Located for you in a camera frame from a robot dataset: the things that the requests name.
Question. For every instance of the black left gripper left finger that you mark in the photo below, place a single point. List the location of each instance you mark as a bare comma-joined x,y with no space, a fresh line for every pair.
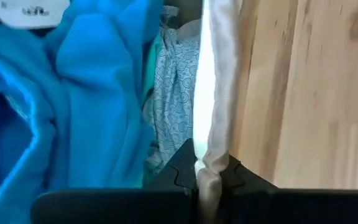
120,205

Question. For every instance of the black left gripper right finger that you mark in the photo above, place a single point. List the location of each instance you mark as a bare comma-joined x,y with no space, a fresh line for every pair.
291,207

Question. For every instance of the bright blue garment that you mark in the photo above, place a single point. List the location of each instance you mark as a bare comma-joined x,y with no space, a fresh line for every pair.
89,109

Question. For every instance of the teal garment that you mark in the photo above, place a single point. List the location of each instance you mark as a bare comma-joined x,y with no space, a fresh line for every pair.
150,71

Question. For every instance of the pale blue patterned garment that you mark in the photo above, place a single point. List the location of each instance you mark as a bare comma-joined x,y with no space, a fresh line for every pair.
176,93

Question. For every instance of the white paper tag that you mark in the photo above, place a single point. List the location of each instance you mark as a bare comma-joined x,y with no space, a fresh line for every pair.
26,14

